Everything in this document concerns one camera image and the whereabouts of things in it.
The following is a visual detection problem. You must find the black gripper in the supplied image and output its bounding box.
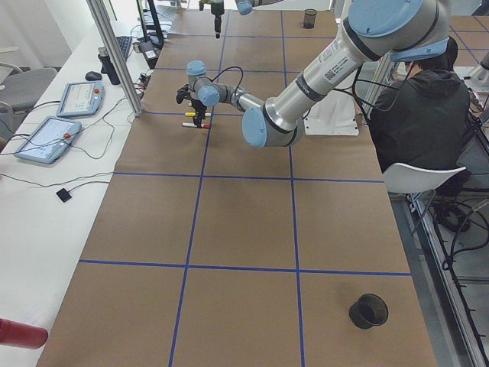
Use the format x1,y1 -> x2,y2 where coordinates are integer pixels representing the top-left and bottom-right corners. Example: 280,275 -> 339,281
190,99 -> 206,128
199,0 -> 225,39

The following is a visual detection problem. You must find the red and white marker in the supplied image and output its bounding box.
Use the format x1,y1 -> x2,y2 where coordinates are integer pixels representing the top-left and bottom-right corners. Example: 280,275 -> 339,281
182,122 -> 210,129

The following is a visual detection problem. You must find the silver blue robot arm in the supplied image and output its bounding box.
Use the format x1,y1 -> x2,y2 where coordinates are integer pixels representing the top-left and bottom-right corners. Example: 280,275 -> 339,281
198,0 -> 280,39
186,0 -> 452,148

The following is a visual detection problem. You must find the yellow highlighter marker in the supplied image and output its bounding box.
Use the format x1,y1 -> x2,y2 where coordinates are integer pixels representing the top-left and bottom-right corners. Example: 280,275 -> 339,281
184,112 -> 211,117

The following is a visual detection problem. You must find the black monitor stand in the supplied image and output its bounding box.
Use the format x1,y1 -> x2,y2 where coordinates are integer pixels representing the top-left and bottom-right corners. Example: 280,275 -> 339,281
136,0 -> 164,50

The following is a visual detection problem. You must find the far black mesh pen cup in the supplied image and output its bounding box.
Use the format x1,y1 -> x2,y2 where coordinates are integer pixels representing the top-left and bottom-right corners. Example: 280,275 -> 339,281
303,9 -> 317,29

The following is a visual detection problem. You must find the black mesh pen cup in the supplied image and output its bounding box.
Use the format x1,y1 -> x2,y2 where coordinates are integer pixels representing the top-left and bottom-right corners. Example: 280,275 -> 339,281
348,294 -> 389,330
303,9 -> 317,29

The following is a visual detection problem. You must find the black keyboard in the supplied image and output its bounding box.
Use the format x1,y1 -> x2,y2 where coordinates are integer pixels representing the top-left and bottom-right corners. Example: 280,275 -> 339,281
116,36 -> 133,60

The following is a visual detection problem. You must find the black water bottle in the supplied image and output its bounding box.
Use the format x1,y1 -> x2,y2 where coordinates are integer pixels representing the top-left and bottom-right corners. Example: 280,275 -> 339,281
98,47 -> 121,85

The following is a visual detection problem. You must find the black computer mouse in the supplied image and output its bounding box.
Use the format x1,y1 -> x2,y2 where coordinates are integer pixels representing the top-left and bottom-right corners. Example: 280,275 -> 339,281
85,71 -> 102,81

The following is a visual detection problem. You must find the far blue teach pendant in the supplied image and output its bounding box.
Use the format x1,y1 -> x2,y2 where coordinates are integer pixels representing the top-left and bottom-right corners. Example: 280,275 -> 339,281
57,80 -> 105,118

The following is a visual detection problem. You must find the blue teach pendant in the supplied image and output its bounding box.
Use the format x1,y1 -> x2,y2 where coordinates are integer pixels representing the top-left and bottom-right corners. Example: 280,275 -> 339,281
57,80 -> 105,118
14,116 -> 82,164

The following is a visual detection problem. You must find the near blue teach pendant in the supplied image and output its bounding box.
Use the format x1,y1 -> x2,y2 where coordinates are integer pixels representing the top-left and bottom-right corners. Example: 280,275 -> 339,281
14,116 -> 82,164

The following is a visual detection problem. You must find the small black square device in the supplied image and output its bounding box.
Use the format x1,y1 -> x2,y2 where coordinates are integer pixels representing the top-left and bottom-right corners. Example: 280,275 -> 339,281
56,188 -> 72,203

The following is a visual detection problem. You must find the grey office chair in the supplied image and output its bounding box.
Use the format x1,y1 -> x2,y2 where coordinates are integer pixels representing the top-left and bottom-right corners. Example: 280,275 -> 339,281
1,63 -> 57,113

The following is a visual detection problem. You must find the white plastic chair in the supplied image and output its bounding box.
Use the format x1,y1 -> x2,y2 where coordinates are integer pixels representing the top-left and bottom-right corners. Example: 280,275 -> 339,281
381,162 -> 468,238

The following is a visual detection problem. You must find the person in black hoodie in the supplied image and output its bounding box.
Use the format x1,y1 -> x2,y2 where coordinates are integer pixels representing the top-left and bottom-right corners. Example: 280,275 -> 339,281
368,37 -> 470,171

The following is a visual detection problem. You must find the near black mesh pen cup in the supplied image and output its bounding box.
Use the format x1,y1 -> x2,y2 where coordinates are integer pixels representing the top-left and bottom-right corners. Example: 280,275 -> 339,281
348,294 -> 389,330

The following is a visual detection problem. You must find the red cylinder bottle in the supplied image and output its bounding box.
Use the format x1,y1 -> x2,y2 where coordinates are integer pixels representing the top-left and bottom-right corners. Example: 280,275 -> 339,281
1,319 -> 48,349

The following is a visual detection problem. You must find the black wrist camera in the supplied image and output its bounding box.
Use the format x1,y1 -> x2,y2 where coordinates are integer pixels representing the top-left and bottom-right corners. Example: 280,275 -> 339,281
176,84 -> 190,104

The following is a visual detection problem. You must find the silver aluminium camera post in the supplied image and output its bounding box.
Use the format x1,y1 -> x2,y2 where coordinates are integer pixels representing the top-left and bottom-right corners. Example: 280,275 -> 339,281
86,0 -> 142,117

